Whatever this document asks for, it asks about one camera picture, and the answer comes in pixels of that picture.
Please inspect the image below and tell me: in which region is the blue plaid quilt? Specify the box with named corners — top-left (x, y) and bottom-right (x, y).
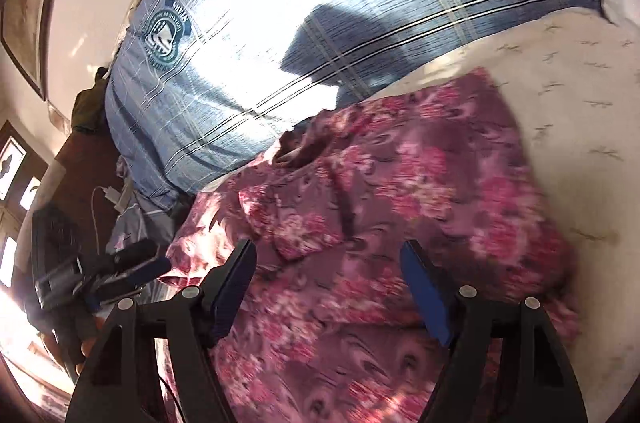
top-left (104, 0), bottom-right (608, 210)

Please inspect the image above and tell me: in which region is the white charger with cable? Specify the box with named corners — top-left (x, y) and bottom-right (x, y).
top-left (91, 186), bottom-right (132, 259)

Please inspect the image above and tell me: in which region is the wooden door with glass panes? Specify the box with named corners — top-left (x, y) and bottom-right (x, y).
top-left (0, 120), bottom-right (48, 289)

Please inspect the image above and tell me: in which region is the pink floral garment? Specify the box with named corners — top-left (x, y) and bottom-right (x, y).
top-left (165, 67), bottom-right (581, 423)

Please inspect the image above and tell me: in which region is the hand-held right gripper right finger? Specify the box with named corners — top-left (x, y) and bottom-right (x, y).
top-left (399, 239), bottom-right (590, 423)

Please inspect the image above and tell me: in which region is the person's left hand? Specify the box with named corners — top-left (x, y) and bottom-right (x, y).
top-left (75, 337), bottom-right (98, 376)

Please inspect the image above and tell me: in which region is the dark green cloth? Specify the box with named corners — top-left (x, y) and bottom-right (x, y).
top-left (70, 67), bottom-right (112, 134)

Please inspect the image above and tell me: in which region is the framed wall picture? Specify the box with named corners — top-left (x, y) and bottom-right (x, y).
top-left (0, 0), bottom-right (76, 101)

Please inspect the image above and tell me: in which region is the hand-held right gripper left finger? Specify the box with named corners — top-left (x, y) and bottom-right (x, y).
top-left (65, 239), bottom-right (258, 423)

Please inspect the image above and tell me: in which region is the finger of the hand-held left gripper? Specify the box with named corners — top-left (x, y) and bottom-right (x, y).
top-left (85, 257), bottom-right (173, 311)
top-left (102, 239), bottom-right (160, 274)

